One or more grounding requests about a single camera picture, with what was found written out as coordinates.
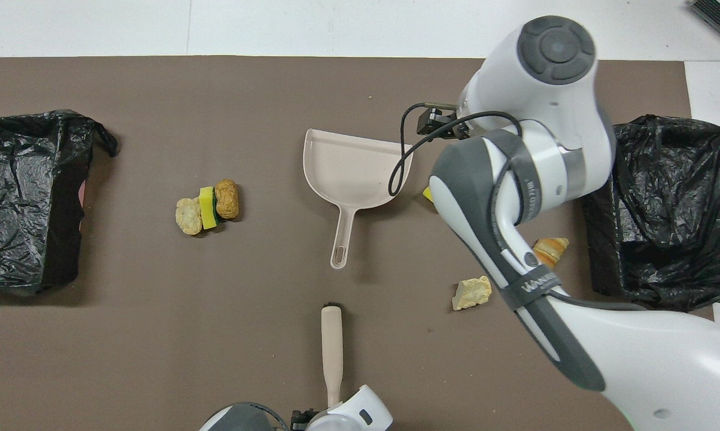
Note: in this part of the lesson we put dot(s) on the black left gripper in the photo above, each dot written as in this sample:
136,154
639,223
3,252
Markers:
303,419

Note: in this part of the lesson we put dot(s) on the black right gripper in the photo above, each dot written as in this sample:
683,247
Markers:
434,120

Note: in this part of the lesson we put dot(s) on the beige brush with black bristles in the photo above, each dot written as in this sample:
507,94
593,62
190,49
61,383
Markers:
331,347

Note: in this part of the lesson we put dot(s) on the beige plastic dustpan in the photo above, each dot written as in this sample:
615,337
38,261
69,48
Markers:
348,173

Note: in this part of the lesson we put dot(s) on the brown bread roll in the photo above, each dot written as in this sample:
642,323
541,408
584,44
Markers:
227,199

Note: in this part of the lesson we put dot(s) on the yellow and green sponge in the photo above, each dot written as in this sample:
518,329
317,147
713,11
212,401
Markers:
207,209

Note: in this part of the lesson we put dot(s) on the pale crusty bread piece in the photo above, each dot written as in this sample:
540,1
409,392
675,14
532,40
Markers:
188,216

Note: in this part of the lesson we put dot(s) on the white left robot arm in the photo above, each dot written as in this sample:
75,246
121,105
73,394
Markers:
354,416

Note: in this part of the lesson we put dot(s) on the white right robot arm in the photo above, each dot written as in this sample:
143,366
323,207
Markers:
551,149

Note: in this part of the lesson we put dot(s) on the bin with black bag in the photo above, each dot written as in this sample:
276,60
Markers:
665,209
18,203

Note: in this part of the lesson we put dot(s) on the curved yellow sponge piece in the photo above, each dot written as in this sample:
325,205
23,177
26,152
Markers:
428,195

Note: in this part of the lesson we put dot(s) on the brown table mat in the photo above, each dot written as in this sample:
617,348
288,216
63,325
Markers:
216,359

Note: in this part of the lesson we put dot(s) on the orange striped croissant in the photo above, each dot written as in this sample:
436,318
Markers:
552,248

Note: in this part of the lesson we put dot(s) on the pale yellow bread chunk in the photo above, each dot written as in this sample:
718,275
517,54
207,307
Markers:
472,293

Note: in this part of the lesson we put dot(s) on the dark ribbed device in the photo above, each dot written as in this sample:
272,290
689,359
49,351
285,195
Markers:
719,18

